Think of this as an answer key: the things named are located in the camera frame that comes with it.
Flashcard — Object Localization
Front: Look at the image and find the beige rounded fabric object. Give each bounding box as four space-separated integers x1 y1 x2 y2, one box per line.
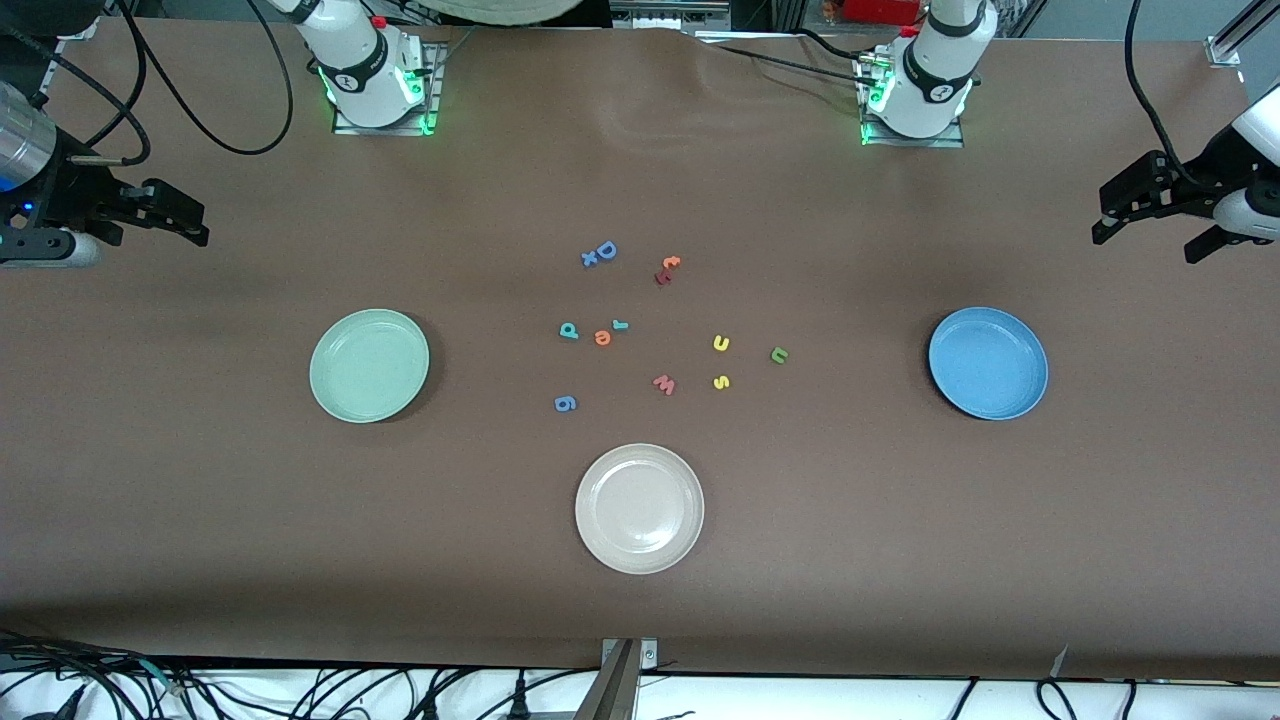
415 0 583 27

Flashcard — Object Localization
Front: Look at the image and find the short black base cable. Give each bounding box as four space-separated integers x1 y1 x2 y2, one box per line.
793 26 869 61

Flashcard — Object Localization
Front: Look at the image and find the beige plate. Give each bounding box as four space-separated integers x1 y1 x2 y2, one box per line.
574 443 706 576

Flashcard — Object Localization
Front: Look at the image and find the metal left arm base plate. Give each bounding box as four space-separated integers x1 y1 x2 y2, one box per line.
855 50 966 149

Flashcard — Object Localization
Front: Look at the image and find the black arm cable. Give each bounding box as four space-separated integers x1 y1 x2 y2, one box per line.
1124 0 1201 189
0 0 294 167

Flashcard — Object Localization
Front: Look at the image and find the brown table cover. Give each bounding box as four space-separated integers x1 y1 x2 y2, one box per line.
0 15 1280 683

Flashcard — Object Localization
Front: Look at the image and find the blue plate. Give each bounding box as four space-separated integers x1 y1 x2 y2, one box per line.
928 306 1050 421

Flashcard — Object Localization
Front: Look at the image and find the light green plate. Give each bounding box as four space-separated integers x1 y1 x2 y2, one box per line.
309 308 431 424

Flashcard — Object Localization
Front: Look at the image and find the red box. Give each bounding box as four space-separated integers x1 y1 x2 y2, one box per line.
843 0 923 26

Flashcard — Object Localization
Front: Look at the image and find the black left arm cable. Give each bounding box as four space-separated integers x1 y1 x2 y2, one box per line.
1124 0 1201 189

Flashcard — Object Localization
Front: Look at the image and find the aluminium camera mount post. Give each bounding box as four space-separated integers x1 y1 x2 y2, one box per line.
575 638 661 720

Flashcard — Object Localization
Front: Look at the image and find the long black base cable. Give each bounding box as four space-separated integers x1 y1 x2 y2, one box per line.
685 35 886 93

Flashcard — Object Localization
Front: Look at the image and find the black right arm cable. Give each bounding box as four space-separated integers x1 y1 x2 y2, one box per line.
0 0 294 167

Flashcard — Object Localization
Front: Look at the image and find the teal tipped cable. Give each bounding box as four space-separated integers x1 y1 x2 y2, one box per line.
138 655 191 697

